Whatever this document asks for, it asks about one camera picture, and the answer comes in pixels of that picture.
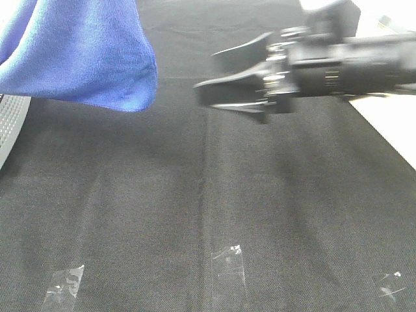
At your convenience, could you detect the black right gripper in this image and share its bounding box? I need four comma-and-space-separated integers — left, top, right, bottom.
193, 1, 353, 123

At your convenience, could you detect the blue microfiber towel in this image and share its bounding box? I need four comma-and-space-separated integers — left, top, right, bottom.
1, 1, 158, 112

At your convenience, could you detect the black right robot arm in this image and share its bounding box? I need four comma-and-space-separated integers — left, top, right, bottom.
194, 1, 415, 123

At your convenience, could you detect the black table cloth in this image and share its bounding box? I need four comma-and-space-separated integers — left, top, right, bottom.
1, 1, 415, 311

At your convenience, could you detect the middle clear tape strip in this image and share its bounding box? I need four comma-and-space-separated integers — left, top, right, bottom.
211, 244, 246, 293

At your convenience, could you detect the clear tape strip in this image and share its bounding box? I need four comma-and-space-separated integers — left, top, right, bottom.
372, 271, 407, 302
41, 265, 85, 312
211, 244, 246, 293

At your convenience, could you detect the grey perforated basket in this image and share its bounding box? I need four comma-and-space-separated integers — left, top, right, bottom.
0, 94, 31, 167

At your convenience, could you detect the right clear tape strip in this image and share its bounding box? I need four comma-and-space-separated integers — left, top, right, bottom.
372, 271, 407, 302

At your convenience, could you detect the left clear tape strip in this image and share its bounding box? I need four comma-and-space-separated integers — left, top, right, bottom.
41, 265, 85, 312

